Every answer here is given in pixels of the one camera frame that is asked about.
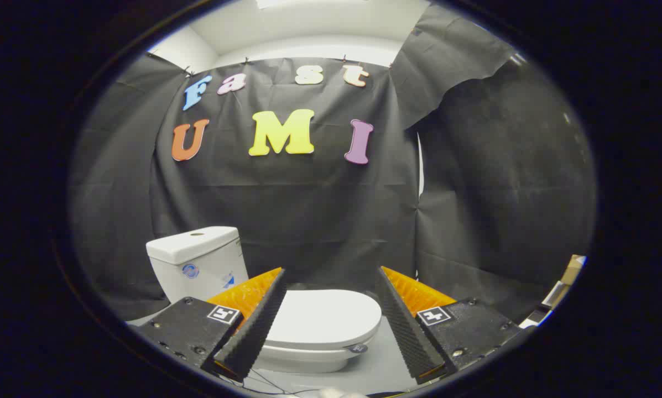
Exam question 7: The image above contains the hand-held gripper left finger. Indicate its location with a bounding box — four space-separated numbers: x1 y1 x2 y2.
134 267 288 383

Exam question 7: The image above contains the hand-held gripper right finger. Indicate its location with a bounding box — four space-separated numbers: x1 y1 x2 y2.
374 265 525 385

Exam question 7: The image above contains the white toilet lid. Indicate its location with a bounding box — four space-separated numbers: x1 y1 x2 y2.
263 289 383 352

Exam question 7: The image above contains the white toilet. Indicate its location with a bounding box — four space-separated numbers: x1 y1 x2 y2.
145 226 371 374

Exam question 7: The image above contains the black backdrop cloth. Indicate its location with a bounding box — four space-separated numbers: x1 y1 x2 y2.
70 3 597 322

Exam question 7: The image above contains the cardboard box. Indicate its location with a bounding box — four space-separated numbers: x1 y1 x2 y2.
562 254 587 286

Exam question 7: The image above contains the thin black cable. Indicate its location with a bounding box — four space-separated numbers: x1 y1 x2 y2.
220 366 321 396

